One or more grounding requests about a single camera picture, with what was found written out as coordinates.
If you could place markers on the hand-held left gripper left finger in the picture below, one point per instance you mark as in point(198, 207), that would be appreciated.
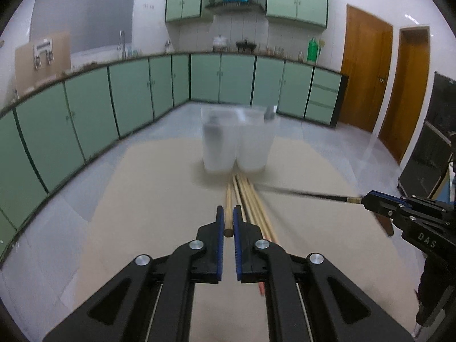
point(221, 228)

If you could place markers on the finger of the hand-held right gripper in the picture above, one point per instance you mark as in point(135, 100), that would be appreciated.
point(379, 206)
point(388, 197)

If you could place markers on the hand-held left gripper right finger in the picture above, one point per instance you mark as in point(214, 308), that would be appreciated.
point(236, 228)

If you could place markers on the white utensil holder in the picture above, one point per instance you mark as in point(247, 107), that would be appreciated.
point(249, 142)

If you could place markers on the black cabinet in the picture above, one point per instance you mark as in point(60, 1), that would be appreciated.
point(427, 156)

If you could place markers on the plain wooden door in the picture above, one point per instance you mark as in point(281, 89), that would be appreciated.
point(409, 96)

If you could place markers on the green drawer unit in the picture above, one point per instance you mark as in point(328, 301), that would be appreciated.
point(324, 96)

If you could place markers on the green base cabinet under stove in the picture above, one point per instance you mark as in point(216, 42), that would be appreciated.
point(235, 78)

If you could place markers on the green thermos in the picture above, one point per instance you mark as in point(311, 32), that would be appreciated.
point(312, 51)

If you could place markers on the long green base cabinet run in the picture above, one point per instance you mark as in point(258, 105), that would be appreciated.
point(92, 103)

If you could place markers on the row of seasoning jars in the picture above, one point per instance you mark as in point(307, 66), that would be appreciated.
point(274, 51)

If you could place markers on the black wok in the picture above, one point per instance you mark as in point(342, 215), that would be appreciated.
point(245, 44)

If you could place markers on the white cooking pot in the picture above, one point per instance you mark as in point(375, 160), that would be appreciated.
point(220, 41)

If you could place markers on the metal faucet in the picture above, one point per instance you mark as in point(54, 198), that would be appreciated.
point(123, 48)

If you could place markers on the cardboard board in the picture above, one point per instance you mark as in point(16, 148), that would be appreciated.
point(62, 60)

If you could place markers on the grey window blind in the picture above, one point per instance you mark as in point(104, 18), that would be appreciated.
point(89, 7)

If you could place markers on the white bracket with clamps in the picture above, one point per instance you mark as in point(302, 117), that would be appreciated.
point(43, 44)

